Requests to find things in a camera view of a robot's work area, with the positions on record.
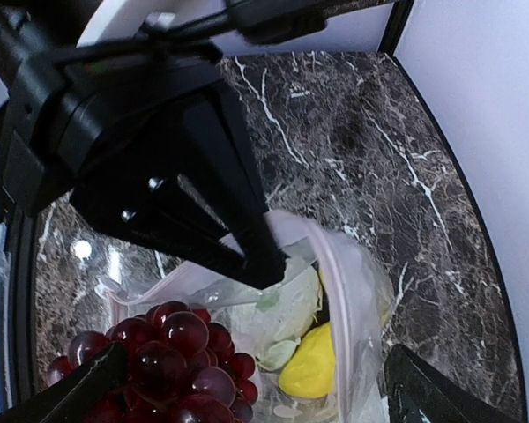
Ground clear zip top bag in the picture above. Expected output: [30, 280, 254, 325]
[96, 211, 394, 422]

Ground dark red toy grapes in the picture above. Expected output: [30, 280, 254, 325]
[45, 301, 258, 422]

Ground left black frame post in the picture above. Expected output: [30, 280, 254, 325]
[378, 0, 414, 56]

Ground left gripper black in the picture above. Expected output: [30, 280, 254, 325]
[0, 41, 265, 289]

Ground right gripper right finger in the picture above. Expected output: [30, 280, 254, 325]
[384, 345, 507, 423]

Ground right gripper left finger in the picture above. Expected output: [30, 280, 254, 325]
[0, 343, 129, 423]

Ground white toy cauliflower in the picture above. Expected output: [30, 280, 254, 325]
[211, 259, 325, 374]

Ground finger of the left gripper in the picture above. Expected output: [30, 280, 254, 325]
[181, 81, 286, 290]

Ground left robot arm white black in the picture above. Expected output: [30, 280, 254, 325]
[0, 1, 286, 289]

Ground yellow toy corn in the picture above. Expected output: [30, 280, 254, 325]
[317, 270, 326, 292]

